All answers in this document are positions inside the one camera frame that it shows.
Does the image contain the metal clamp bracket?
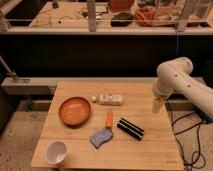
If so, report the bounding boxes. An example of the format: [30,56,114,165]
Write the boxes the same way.
[0,55,31,84]

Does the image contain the black white striped block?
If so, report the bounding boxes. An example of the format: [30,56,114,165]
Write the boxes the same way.
[117,118,144,140]

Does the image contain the white cup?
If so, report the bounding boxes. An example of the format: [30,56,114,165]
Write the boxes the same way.
[45,141,67,165]

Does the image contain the orange crate on bench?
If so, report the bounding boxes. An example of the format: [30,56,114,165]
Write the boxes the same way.
[134,9,153,27]

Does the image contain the black cable on floor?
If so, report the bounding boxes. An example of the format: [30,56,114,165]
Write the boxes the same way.
[171,111,208,171]

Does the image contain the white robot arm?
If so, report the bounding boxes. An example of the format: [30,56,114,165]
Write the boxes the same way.
[152,57,213,120]

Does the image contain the orange bowl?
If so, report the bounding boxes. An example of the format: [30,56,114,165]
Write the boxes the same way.
[59,97,91,127]

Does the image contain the wooden post right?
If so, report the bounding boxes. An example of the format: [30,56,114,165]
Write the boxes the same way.
[176,0,196,32]

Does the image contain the wooden post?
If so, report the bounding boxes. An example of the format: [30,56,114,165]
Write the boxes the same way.
[176,0,196,32]
[87,0,96,32]

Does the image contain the black object on bench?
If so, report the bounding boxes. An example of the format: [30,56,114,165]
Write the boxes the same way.
[110,12,134,27]

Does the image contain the wooden post left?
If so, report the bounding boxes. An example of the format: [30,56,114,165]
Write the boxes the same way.
[87,0,96,32]

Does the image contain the orange carrot toy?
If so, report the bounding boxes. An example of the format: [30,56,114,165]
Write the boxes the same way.
[106,110,113,128]

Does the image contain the white rectangular box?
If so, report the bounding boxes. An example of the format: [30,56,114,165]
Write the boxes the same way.
[99,94,123,105]

